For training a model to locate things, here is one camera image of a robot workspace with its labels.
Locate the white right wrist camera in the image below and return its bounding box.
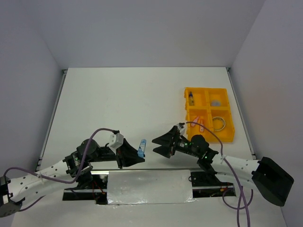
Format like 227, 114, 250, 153
176, 122, 186, 136

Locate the beige tape roll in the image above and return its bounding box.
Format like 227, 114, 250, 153
212, 116, 226, 131

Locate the yellow four-compartment tray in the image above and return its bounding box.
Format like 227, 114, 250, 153
184, 87, 235, 143

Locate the blue highlighter marker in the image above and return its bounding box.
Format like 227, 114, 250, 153
137, 139, 147, 158

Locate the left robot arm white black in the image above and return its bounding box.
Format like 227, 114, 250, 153
0, 135, 145, 218

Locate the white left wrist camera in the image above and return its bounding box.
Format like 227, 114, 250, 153
108, 133, 124, 153

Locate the pink highlighter marker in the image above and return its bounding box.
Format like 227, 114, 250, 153
190, 116, 200, 127

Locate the silver foil sheet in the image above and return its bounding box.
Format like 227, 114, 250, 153
107, 170, 195, 205

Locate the small blue-capped glue bottle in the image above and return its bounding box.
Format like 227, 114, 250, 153
188, 91, 195, 106

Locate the black base rail with wiring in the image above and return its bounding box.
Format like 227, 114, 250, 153
62, 169, 236, 205

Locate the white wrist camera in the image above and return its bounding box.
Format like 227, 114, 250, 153
108, 133, 124, 153
176, 122, 186, 136

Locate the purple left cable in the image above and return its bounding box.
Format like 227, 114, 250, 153
3, 128, 119, 211

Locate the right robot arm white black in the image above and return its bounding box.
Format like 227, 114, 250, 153
152, 126, 294, 207

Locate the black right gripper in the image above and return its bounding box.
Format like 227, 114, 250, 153
152, 125, 201, 158

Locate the clear round pin container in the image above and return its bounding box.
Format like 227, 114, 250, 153
211, 100, 222, 107

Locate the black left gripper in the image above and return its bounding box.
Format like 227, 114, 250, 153
89, 137, 145, 168

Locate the orange highlighter marker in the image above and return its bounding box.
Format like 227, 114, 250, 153
199, 117, 204, 133

